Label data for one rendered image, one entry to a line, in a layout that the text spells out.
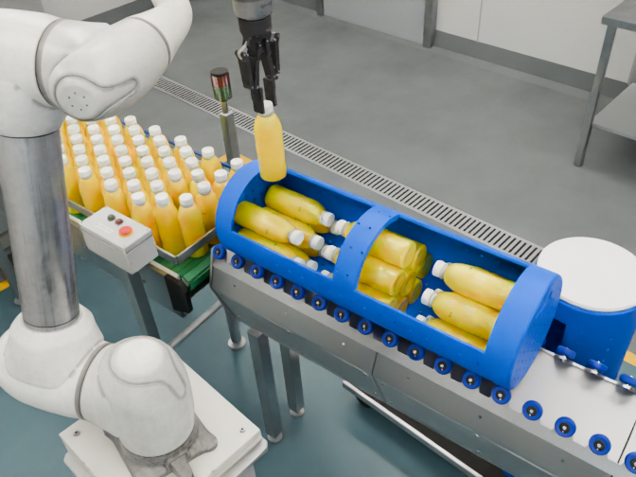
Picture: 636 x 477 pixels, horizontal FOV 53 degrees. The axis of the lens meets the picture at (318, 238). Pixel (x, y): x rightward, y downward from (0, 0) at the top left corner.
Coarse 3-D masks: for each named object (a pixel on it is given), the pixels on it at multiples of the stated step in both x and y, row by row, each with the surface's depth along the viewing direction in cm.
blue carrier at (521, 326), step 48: (240, 192) 172; (336, 192) 178; (240, 240) 173; (336, 240) 187; (432, 240) 168; (336, 288) 158; (432, 288) 172; (528, 288) 136; (432, 336) 145; (528, 336) 137
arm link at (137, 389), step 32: (128, 352) 116; (160, 352) 117; (96, 384) 117; (128, 384) 113; (160, 384) 115; (96, 416) 119; (128, 416) 115; (160, 416) 117; (192, 416) 127; (128, 448) 125; (160, 448) 123
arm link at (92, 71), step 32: (64, 32) 91; (96, 32) 92; (128, 32) 93; (64, 64) 87; (96, 64) 88; (128, 64) 91; (160, 64) 97; (64, 96) 88; (96, 96) 88; (128, 96) 92
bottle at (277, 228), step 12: (240, 204) 178; (252, 204) 178; (240, 216) 177; (252, 216) 175; (264, 216) 174; (276, 216) 174; (252, 228) 176; (264, 228) 173; (276, 228) 171; (288, 228) 171; (276, 240) 173; (288, 240) 173
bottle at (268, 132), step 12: (264, 120) 158; (276, 120) 160; (264, 132) 159; (276, 132) 160; (264, 144) 161; (276, 144) 162; (264, 156) 164; (276, 156) 164; (264, 168) 167; (276, 168) 167; (276, 180) 169
